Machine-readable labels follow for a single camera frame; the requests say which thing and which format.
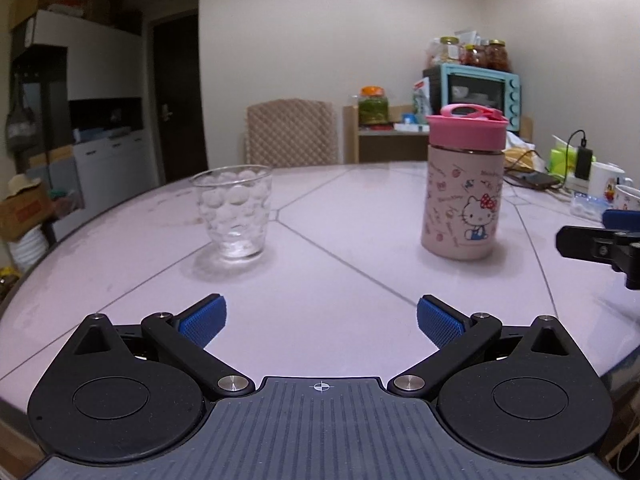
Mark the beige quilted chair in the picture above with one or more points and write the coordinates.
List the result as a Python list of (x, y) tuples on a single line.
[(290, 132)]

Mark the yellow plastic bag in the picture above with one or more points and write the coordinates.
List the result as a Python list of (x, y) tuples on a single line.
[(522, 157)]

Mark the straw hat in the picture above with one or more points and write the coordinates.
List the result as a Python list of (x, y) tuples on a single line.
[(22, 184)]

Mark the dark smartphone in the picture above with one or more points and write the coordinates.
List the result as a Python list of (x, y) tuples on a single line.
[(535, 179)]

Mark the silver door lock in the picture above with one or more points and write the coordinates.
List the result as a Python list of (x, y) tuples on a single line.
[(164, 111)]

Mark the green white snack packet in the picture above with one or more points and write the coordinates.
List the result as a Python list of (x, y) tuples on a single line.
[(422, 97)]

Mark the cardboard box atop cabinet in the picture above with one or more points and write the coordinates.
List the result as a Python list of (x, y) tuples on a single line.
[(30, 2)]

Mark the small red food jar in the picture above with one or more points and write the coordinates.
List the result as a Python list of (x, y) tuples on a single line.
[(474, 56)]

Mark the dark door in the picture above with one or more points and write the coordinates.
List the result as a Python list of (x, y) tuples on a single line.
[(175, 100)]

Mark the pink lidded container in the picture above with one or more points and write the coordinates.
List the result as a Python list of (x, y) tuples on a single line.
[(465, 130)]

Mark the small blue box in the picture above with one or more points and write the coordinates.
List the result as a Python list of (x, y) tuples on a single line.
[(410, 119)]

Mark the wooden side shelf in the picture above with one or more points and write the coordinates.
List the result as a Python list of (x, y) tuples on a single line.
[(385, 147)]

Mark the black charger adapter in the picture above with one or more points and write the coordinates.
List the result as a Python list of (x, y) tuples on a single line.
[(583, 164)]

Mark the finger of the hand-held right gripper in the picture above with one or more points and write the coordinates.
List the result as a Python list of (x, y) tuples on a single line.
[(585, 244), (622, 220)]

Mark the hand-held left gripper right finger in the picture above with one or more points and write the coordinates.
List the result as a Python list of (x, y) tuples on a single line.
[(442, 321)]

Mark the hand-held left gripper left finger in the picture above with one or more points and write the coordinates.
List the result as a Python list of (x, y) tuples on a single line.
[(202, 320)]

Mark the green tissue packet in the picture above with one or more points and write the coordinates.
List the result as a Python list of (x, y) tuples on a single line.
[(562, 160)]

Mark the white printed mug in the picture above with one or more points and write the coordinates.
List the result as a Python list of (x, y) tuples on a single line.
[(605, 180)]

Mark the brown cardboard box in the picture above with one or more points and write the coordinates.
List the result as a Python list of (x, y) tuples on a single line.
[(22, 210)]

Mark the flat white box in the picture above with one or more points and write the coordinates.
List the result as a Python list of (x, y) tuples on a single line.
[(411, 127)]

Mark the green cloth bundle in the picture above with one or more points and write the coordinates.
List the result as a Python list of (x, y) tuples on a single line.
[(62, 195)]

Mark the yellow lid glass jar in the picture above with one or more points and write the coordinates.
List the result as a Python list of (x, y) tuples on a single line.
[(449, 51)]

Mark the clear dimpled glass cup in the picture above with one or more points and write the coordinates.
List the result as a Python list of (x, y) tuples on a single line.
[(232, 215)]

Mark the grey hanging bag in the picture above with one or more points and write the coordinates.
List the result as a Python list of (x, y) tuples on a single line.
[(22, 122)]

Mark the tall red food jar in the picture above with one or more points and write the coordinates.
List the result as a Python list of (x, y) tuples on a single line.
[(498, 56)]

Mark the teal toaster oven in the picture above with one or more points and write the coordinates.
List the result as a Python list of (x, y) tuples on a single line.
[(480, 87)]

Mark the white red-rimmed mug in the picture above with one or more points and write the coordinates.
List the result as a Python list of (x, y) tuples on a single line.
[(627, 199)]

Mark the white and black cabinet unit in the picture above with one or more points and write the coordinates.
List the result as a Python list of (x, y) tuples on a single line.
[(100, 85)]

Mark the pink cartoon print bottle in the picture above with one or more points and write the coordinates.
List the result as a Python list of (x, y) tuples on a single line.
[(460, 205)]

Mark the orange lid pickle jar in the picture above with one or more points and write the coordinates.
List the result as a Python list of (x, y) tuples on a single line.
[(374, 107)]

